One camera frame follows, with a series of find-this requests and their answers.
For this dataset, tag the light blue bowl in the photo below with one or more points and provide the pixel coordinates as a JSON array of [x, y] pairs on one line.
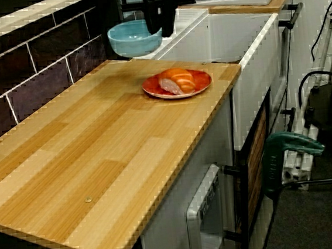
[[128, 42]]

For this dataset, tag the salmon sushi toy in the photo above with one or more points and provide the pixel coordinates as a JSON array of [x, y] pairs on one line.
[[179, 80]]

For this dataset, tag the red orange plate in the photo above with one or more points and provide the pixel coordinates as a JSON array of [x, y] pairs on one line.
[[201, 81]]

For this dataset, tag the white toy sink unit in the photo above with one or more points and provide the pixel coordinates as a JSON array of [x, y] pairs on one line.
[[257, 92]]

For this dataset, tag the white tiled ledge shelf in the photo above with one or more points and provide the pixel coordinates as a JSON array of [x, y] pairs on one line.
[[26, 14]]

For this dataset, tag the white kitchen cabinet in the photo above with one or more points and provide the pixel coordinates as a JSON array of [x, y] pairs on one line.
[[203, 144]]

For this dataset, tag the white toy oven cabinet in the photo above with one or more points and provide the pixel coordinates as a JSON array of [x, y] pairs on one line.
[[290, 59]]

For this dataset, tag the wooden slat door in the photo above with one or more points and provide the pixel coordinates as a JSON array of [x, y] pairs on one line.
[[256, 163]]

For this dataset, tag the green clamp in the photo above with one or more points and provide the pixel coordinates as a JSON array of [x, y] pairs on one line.
[[277, 155]]

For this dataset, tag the white toy dishwasher door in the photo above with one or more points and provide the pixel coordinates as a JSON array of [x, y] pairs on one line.
[[204, 215]]

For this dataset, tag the black clamp rod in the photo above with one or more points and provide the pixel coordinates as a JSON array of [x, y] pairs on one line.
[[330, 180]]

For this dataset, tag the wide black hutch post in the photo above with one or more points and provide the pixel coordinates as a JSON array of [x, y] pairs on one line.
[[109, 6]]

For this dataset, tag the silver aluminium frame rail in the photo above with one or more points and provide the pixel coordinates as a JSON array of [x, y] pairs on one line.
[[298, 173]]

